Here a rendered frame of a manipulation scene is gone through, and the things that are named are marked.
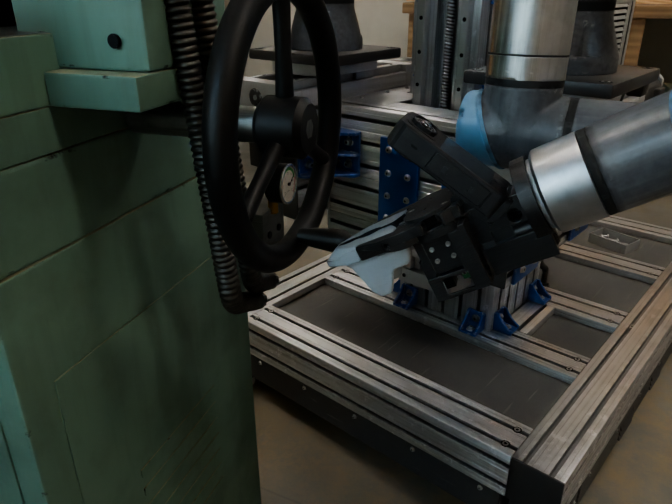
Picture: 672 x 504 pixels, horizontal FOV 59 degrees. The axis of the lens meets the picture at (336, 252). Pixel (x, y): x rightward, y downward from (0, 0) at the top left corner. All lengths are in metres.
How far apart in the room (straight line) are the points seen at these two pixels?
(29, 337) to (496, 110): 0.48
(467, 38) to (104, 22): 0.72
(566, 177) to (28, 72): 0.45
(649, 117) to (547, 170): 0.08
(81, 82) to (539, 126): 0.41
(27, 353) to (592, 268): 1.51
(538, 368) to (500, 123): 0.79
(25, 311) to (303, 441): 0.91
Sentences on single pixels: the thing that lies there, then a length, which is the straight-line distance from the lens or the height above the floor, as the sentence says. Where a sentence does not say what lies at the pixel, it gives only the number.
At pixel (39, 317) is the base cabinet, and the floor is 0.66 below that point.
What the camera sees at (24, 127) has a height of 0.83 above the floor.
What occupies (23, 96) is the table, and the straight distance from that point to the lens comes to 0.57.
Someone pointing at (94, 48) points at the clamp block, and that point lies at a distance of 0.57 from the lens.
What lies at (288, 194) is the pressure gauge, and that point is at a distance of 0.91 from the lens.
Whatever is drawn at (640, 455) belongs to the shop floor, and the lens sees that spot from 1.52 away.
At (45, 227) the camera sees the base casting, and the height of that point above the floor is 0.74.
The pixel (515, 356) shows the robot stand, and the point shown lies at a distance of 1.32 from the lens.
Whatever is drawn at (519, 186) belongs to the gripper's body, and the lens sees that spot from 0.50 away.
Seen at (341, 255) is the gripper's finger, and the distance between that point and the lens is 0.56.
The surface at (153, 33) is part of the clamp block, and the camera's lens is 0.55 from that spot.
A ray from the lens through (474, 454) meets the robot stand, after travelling 1.11.
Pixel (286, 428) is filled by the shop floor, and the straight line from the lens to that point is 1.43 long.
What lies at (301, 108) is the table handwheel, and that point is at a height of 0.83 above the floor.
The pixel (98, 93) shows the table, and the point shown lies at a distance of 0.55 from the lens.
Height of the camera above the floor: 0.94
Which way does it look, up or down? 25 degrees down
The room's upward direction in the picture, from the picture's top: straight up
